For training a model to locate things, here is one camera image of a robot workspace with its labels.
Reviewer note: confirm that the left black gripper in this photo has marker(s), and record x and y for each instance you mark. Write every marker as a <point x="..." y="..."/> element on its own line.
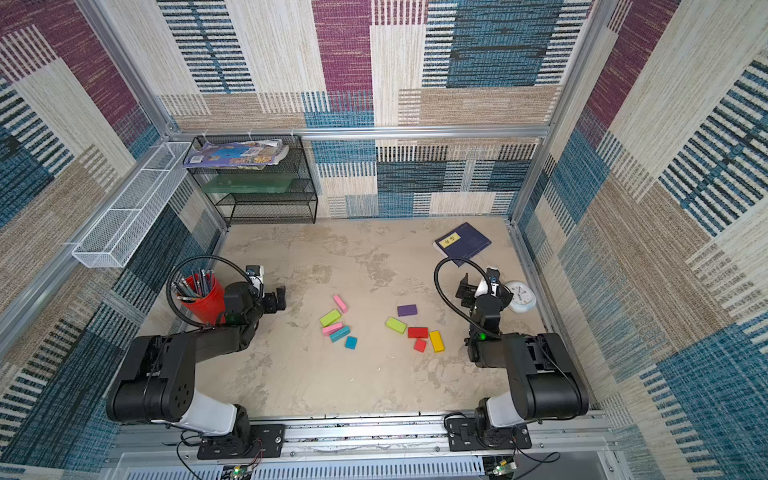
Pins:
<point x="270" y="301"/>

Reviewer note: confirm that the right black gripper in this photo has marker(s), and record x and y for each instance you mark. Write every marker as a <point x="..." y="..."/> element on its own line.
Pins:
<point x="474" y="293"/>

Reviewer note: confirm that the pink block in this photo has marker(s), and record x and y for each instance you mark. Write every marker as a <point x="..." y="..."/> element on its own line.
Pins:
<point x="332" y="328"/>
<point x="340" y="304"/>

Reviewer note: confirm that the lime green block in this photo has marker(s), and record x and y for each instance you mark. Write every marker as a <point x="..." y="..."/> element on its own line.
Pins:
<point x="330" y="318"/>
<point x="396" y="325"/>

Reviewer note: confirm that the teal small block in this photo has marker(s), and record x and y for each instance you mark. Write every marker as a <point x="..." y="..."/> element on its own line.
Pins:
<point x="351" y="342"/>

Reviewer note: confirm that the teal long block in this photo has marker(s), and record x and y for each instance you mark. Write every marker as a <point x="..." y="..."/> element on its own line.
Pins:
<point x="339" y="334"/>

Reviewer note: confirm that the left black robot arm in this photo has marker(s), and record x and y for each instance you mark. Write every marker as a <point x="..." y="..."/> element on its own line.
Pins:
<point x="156" y="381"/>

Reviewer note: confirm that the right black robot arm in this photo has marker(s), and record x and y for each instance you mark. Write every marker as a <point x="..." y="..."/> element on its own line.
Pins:
<point x="543" y="382"/>

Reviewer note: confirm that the dark blue notebook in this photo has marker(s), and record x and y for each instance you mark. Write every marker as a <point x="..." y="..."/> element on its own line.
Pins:
<point x="462" y="243"/>

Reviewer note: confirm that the yellow block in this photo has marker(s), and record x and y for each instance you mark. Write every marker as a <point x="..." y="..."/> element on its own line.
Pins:
<point x="436" y="341"/>

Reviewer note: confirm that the white round clock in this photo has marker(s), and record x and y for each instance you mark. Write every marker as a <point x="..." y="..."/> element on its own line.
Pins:
<point x="523" y="298"/>

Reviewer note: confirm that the purple block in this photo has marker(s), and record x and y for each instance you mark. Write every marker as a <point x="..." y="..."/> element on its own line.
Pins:
<point x="407" y="310"/>

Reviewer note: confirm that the red long block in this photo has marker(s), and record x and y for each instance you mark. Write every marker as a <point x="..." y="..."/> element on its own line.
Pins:
<point x="418" y="332"/>

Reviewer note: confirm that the red pen cup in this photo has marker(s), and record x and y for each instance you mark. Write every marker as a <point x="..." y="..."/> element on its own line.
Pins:
<point x="203" y="295"/>

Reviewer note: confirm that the red small block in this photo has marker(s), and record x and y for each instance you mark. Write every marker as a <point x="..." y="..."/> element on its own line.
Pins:
<point x="420" y="345"/>

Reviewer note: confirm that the green tray in rack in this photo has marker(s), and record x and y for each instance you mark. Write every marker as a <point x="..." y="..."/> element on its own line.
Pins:
<point x="249" y="184"/>

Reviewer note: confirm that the colourful magazine on rack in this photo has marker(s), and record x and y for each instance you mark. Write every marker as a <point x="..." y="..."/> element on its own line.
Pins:
<point x="237" y="155"/>

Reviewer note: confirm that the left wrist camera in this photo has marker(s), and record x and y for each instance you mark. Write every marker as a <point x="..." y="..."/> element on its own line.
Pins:
<point x="255" y="274"/>

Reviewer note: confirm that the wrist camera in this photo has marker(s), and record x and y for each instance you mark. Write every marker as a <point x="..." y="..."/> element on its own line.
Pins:
<point x="490" y="284"/>
<point x="255" y="274"/>

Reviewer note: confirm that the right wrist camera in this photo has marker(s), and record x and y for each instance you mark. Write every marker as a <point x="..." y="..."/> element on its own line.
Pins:
<point x="490" y="284"/>

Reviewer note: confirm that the black wire shelf rack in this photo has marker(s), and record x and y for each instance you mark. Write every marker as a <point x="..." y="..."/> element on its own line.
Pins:
<point x="299" y="204"/>

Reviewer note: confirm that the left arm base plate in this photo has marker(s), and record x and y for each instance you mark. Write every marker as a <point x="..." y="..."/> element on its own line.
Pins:
<point x="262" y="440"/>

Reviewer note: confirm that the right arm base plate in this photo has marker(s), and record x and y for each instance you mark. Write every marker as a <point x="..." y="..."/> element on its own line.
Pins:
<point x="470" y="434"/>

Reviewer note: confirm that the white wire wall basket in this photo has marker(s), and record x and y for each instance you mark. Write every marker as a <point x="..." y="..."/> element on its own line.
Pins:
<point x="113" y="240"/>

